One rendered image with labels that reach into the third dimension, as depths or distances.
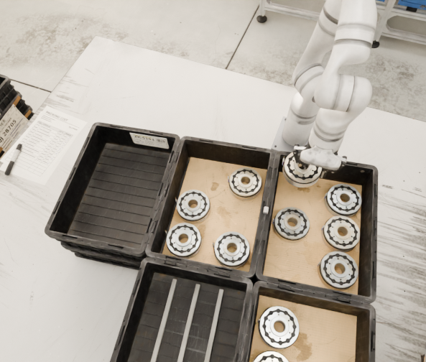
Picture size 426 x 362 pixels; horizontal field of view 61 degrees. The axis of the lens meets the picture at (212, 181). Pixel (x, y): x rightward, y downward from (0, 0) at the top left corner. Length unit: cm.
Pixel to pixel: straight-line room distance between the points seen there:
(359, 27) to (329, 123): 19
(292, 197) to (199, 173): 31
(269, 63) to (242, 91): 114
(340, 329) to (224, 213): 45
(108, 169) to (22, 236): 39
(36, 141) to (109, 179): 46
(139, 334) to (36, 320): 38
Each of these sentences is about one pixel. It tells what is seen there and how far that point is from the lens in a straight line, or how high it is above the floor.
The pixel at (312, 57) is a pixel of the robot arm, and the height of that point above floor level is 116.
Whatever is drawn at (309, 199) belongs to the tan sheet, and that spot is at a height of 83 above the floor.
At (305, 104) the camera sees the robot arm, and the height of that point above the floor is 104.
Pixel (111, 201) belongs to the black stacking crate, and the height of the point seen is 83.
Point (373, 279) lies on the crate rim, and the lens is 103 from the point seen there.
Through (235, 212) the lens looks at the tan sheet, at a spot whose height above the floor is 83.
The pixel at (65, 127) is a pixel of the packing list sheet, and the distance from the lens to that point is 161.
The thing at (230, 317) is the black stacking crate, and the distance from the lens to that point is 105.
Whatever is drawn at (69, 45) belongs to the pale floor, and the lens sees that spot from 310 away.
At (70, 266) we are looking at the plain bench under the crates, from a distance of 133.
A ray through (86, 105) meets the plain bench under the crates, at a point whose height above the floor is 70.
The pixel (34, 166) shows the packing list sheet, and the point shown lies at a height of 70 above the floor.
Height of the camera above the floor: 187
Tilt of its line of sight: 62 degrees down
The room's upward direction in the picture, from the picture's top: 6 degrees counter-clockwise
